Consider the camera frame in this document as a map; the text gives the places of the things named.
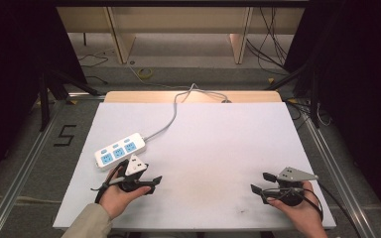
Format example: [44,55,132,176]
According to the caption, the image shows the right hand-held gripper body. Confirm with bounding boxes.
[267,166,319,207]

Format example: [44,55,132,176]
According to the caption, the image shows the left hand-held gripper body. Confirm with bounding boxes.
[116,154,154,195]

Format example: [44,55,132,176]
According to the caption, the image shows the person's right hand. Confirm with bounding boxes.
[266,180,324,233]

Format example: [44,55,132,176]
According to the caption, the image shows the person's left hand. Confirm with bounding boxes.
[98,166,152,221]

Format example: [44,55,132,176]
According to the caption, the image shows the white power strip blue sockets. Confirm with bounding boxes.
[93,132,148,172]

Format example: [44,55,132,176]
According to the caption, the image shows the white foam board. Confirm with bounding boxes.
[53,101,337,232]

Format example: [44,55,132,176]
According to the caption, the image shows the wooden table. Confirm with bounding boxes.
[103,90,283,104]

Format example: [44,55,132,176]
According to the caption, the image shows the black metal stand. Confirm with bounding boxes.
[37,61,103,133]
[263,60,322,129]

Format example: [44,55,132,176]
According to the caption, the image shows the yellow tape roll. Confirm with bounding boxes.
[136,66,154,80]

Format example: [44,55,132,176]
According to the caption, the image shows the black curtain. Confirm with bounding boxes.
[0,5,87,194]
[283,0,381,232]

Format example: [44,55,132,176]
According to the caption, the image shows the light wooden shelf unit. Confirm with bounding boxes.
[56,6,306,65]

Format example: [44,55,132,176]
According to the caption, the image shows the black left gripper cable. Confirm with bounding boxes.
[90,161,128,204]

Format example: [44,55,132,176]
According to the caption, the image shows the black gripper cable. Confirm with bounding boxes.
[90,161,128,204]
[297,180,362,238]

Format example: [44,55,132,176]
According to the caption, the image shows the aluminium floor rail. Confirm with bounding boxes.
[286,98,380,238]
[0,93,105,238]

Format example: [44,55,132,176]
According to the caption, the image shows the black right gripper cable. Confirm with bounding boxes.
[297,180,362,238]

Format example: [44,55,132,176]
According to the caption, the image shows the grey power strip cable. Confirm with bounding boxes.
[143,82,232,143]

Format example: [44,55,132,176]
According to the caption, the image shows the thin white floor cable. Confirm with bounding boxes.
[315,101,333,128]

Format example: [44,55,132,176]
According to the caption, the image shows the thin black floor cable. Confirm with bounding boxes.
[76,52,111,85]

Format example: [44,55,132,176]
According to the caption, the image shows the bundle of black floor cables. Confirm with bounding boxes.
[245,6,293,76]

